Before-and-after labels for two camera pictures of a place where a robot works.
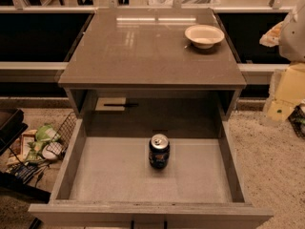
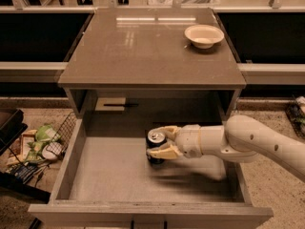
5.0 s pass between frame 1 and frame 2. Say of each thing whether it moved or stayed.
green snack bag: stayed
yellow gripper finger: moved
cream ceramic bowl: stayed
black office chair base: stayed
